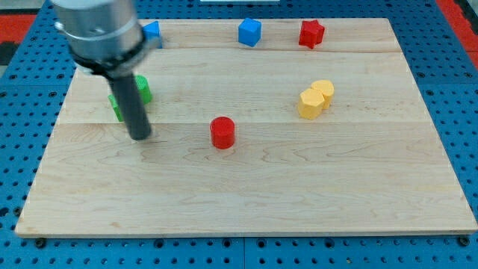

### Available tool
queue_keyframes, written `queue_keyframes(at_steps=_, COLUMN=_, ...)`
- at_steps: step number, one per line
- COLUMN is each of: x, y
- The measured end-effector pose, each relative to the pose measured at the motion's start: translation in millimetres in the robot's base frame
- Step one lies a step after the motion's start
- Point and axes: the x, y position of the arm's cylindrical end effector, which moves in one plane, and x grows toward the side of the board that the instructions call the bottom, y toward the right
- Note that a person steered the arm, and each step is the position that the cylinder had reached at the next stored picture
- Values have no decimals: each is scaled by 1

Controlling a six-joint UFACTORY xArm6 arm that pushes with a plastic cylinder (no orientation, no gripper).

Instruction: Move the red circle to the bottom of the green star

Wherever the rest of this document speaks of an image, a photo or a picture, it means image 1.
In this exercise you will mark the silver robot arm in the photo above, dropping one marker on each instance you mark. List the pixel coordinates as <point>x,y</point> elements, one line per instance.
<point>104,36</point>

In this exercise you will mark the red star block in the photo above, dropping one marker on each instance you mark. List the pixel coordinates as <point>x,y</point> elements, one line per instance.
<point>311,33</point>

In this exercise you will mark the red cylinder block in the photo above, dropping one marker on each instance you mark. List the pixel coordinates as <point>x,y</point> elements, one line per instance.
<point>222,131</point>

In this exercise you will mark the wooden board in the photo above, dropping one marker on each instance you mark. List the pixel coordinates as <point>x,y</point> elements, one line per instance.
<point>370,164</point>

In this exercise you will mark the yellow hexagon block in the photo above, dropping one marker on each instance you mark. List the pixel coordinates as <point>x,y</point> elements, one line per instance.
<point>310,104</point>

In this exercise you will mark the yellow heart block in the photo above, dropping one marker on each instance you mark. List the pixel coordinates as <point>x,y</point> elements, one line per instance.
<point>327,89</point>

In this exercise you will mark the blue cube block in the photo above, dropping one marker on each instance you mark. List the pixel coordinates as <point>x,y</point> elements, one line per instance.
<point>249,32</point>

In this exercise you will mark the green cylinder block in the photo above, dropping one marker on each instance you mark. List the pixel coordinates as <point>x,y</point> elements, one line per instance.
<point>143,88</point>

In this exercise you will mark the blue triangle block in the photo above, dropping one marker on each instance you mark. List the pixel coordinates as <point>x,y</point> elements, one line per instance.
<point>152,31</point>

